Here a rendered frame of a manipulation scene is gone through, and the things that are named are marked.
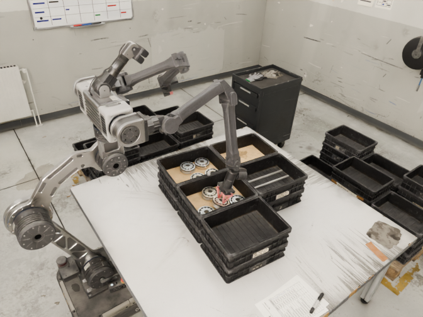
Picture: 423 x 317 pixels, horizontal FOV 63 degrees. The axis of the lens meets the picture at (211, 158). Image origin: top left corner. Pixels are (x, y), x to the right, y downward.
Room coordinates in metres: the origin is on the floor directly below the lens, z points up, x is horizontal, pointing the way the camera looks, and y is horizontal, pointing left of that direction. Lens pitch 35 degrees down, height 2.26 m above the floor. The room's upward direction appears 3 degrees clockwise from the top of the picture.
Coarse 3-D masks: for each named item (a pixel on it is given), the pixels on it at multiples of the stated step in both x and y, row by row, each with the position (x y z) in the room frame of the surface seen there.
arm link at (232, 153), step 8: (232, 96) 1.64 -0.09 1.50; (224, 104) 1.65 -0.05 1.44; (232, 104) 1.62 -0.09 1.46; (224, 112) 1.65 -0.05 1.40; (232, 112) 1.65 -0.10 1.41; (224, 120) 1.65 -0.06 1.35; (232, 120) 1.63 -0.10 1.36; (232, 128) 1.62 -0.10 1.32; (232, 136) 1.61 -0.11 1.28; (232, 144) 1.59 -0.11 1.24; (232, 152) 1.57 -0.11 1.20; (232, 160) 1.55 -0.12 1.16
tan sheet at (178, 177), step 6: (210, 162) 1.97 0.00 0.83; (174, 168) 1.88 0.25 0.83; (210, 168) 1.91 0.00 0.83; (216, 168) 1.91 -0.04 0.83; (174, 174) 1.81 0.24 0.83; (180, 174) 1.82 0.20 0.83; (186, 174) 1.82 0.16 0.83; (204, 174) 1.83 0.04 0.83; (174, 180) 1.75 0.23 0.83; (180, 180) 1.76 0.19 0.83; (186, 180) 1.76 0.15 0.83
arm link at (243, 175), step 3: (237, 162) 1.56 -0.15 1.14; (225, 165) 1.60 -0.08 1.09; (234, 165) 1.55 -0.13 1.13; (237, 165) 1.56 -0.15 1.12; (228, 168) 1.57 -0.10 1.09; (231, 168) 1.56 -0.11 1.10; (234, 168) 1.54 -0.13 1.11; (237, 168) 1.55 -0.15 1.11; (240, 168) 1.59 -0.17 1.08; (243, 168) 1.61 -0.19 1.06; (240, 171) 1.58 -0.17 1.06; (243, 171) 1.59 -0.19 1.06; (246, 171) 1.60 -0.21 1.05; (240, 174) 1.57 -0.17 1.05; (243, 174) 1.57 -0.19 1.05; (246, 174) 1.59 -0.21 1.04; (240, 177) 1.56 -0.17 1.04; (243, 177) 1.57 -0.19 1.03; (246, 177) 1.58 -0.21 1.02
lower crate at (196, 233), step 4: (180, 208) 1.53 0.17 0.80; (180, 212) 1.54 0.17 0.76; (184, 212) 1.48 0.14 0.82; (180, 216) 1.54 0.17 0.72; (184, 216) 1.50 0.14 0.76; (188, 216) 1.44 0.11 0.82; (184, 220) 1.50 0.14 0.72; (188, 220) 1.46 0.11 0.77; (184, 224) 1.48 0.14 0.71; (188, 224) 1.45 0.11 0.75; (192, 224) 1.40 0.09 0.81; (188, 228) 1.44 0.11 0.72; (192, 228) 1.40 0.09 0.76; (196, 228) 1.35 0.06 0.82; (192, 232) 1.42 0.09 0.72; (196, 232) 1.36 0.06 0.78; (200, 232) 1.34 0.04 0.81; (196, 236) 1.36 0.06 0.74; (200, 236) 1.35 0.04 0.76; (196, 240) 1.36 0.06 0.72; (200, 240) 1.35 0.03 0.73
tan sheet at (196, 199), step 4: (216, 188) 1.70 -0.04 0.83; (200, 192) 1.64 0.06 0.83; (236, 192) 1.67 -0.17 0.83; (188, 196) 1.60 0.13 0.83; (192, 196) 1.60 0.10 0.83; (196, 196) 1.61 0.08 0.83; (200, 196) 1.61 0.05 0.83; (192, 200) 1.57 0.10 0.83; (196, 200) 1.57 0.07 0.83; (200, 200) 1.57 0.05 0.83; (204, 200) 1.58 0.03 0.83; (228, 200) 1.59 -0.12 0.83; (196, 204) 1.53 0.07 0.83; (200, 204) 1.54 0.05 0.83; (204, 204) 1.54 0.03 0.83; (208, 204) 1.54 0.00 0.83; (196, 208) 1.50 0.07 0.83
